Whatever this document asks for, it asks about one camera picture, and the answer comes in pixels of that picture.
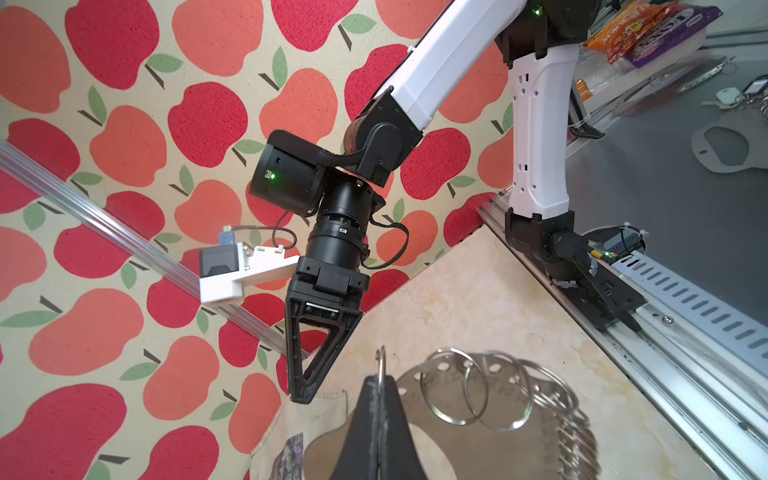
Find beige canvas tote bag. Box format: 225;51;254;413
247;390;348;479

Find perforated cable tray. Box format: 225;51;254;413
612;252;767;375

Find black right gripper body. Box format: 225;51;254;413
290;256;370;311

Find metal key organizer plate with rings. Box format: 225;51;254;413
304;347;602;479

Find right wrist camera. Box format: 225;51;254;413
199;225;299;306

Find spare key plate with keys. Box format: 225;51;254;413
691;74;767;175

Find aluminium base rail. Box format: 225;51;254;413
476;191;768;480

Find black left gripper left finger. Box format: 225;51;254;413
346;375;383;479

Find snack packets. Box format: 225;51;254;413
584;1;723;68

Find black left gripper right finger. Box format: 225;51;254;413
379;375;427;480

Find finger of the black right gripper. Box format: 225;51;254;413
285;295;363;404

